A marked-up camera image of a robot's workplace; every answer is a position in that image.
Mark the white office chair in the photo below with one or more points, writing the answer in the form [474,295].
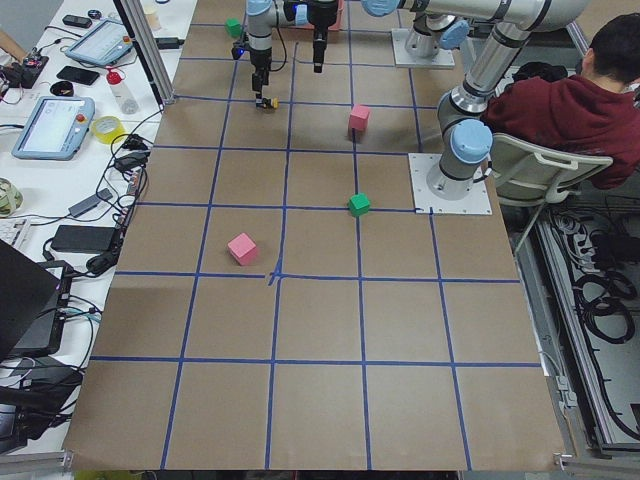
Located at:
[529,175]

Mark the pink cube centre front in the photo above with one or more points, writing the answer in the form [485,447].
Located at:
[359,118]

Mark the aluminium frame post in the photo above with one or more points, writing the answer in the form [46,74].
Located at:
[132,16]

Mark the yellow tape roll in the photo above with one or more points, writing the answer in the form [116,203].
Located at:
[108,130]

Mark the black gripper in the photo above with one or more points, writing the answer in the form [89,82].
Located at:
[259,61]
[319,27]

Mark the pink plastic bin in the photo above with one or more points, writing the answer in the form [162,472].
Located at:
[336,26]

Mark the green cube near arm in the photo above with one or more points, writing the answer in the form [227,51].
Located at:
[359,204]

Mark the far teach pendant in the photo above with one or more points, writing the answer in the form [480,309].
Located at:
[103,45]

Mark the black power adapter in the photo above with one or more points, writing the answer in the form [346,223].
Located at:
[82,239]

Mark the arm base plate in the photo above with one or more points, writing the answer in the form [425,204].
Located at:
[414,50]
[435,193]

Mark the clear bottle red cap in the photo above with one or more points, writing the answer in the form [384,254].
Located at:
[122,94]

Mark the near teach pendant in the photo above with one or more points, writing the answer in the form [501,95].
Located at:
[55,129]

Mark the pink cube far left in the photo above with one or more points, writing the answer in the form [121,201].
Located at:
[243,249]

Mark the pink cube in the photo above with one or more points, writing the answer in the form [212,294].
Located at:
[243,249]
[359,118]

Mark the black smartphone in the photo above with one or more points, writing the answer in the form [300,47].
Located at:
[78,75]

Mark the person in red hoodie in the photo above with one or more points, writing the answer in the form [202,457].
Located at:
[591,112]

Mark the teach pendant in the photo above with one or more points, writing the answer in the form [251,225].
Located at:
[55,129]
[103,45]

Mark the black laptop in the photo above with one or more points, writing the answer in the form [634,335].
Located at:
[33,296]

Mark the green cube near bin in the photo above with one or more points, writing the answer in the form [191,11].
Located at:
[233,27]

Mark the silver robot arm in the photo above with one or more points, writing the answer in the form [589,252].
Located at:
[264,16]
[514,21]

